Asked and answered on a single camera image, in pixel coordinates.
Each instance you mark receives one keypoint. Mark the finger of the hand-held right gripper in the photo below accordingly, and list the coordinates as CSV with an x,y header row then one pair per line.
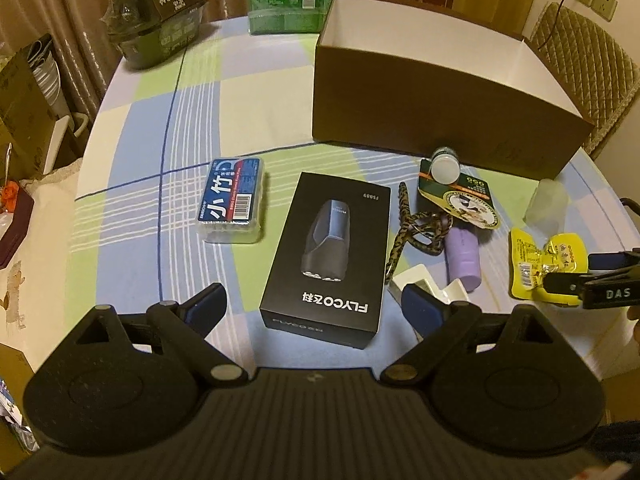
x,y
607,261
562,284

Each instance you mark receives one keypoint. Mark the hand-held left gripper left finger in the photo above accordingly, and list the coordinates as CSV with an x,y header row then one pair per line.
x,y
207,301

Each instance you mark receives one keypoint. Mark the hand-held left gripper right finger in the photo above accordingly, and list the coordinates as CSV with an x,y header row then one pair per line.
x,y
417,305

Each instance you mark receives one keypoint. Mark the white plastic clip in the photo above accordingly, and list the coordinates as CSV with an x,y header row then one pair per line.
x,y
416,275

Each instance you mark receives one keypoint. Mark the yellow snack packet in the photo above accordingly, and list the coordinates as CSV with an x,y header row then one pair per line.
x,y
527,262

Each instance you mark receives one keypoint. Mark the translucent plastic cup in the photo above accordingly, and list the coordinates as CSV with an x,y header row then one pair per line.
x,y
546,205

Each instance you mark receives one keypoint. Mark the black shaver box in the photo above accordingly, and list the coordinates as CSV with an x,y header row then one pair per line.
x,y
325,260

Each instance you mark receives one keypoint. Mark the brown cardboard box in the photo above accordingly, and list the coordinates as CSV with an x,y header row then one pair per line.
x,y
400,110

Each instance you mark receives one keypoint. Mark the purple cylinder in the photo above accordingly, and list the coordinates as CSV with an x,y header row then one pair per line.
x,y
462,260

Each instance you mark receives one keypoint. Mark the blue label tissue pack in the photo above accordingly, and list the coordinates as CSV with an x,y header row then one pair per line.
x,y
230,200

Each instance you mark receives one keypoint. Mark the small white bottle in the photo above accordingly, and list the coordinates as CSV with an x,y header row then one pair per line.
x,y
444,167

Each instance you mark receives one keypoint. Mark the quilted chair cover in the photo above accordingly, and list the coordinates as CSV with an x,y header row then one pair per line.
x,y
590,75

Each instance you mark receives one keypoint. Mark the dark red flat box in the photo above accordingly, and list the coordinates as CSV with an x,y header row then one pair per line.
x,y
12,230

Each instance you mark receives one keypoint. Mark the open cardboard carton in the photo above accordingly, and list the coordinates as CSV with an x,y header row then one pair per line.
x,y
20,110

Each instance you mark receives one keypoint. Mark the wrapped dark green box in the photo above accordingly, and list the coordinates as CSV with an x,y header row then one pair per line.
x,y
155,20

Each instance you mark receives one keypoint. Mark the green tissue pack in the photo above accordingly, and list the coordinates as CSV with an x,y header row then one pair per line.
x,y
287,10

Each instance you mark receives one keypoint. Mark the beige curtain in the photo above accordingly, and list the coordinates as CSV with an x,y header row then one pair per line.
x,y
75,20

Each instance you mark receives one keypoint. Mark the empty wall socket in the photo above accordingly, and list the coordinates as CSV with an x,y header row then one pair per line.
x,y
604,5

